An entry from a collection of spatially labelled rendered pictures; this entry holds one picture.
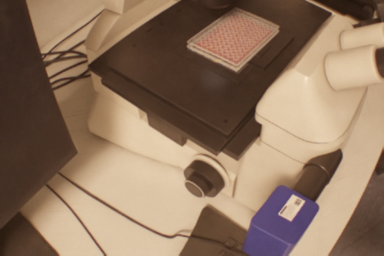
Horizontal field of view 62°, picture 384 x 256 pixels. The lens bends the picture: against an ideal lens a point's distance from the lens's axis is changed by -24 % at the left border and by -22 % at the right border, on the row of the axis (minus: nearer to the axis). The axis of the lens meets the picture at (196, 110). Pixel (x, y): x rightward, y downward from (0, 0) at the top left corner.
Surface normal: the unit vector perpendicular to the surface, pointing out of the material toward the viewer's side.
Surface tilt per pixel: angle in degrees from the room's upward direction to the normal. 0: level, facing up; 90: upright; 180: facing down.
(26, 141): 86
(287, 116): 86
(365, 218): 0
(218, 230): 4
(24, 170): 86
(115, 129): 49
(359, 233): 0
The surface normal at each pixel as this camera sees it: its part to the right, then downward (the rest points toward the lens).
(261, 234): -0.62, 0.59
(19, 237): -0.02, -0.67
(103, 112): -0.47, 0.00
